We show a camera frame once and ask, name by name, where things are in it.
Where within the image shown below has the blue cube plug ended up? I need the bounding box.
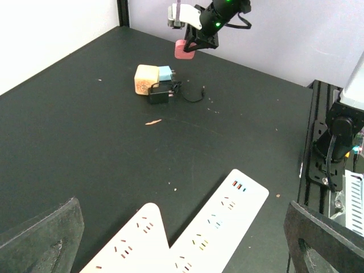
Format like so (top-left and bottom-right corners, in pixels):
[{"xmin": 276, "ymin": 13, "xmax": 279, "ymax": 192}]
[{"xmin": 158, "ymin": 65, "xmax": 175, "ymax": 82}]

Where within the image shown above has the orange cube plug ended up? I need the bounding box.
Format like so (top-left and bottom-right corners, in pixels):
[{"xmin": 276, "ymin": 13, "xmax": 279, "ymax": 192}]
[{"xmin": 134, "ymin": 64, "xmax": 159, "ymax": 96}]

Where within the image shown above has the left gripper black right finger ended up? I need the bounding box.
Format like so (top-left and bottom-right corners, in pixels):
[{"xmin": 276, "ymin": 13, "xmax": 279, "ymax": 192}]
[{"xmin": 284, "ymin": 201, "xmax": 363, "ymax": 272}]

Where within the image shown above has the white power strip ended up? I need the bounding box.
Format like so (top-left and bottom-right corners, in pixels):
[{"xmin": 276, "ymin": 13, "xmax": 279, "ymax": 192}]
[{"xmin": 170, "ymin": 169, "xmax": 269, "ymax": 273}]

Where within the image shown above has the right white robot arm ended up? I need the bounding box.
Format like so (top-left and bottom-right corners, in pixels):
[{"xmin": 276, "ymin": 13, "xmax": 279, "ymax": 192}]
[{"xmin": 168, "ymin": 0, "xmax": 251, "ymax": 60}]

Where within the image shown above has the light blue slotted cable duct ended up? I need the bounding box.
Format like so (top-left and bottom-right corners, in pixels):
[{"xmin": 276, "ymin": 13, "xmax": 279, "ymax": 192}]
[{"xmin": 344, "ymin": 170, "xmax": 363, "ymax": 237}]

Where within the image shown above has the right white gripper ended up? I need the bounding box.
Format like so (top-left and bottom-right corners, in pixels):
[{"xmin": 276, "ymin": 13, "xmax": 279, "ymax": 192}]
[{"xmin": 167, "ymin": 3, "xmax": 219, "ymax": 53}]

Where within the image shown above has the pink extension socket adapter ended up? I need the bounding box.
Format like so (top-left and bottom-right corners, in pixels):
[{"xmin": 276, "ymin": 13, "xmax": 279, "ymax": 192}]
[{"xmin": 81, "ymin": 202, "xmax": 172, "ymax": 273}]

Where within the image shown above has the black aluminium frame rail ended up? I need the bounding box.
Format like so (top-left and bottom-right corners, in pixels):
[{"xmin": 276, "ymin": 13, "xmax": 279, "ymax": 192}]
[{"xmin": 297, "ymin": 80, "xmax": 341, "ymax": 215}]

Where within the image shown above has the small orange debris strip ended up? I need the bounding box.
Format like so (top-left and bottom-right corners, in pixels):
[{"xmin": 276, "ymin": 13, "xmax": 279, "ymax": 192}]
[{"xmin": 145, "ymin": 119, "xmax": 162, "ymax": 126}]

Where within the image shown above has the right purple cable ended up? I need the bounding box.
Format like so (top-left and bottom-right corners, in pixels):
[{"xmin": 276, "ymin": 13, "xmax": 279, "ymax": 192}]
[{"xmin": 175, "ymin": 0, "xmax": 183, "ymax": 26}]

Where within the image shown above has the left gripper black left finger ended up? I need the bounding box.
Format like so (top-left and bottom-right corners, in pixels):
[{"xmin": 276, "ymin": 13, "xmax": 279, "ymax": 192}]
[{"xmin": 1, "ymin": 197, "xmax": 85, "ymax": 272}]

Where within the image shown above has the black plug adapter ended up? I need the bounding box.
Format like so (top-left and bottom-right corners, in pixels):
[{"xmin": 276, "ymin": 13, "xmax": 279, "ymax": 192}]
[{"xmin": 147, "ymin": 81, "xmax": 206, "ymax": 105}]

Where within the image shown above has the pink square plug piece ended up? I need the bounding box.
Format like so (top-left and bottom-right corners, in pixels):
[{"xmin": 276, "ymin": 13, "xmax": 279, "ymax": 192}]
[{"xmin": 174, "ymin": 40, "xmax": 196, "ymax": 60}]

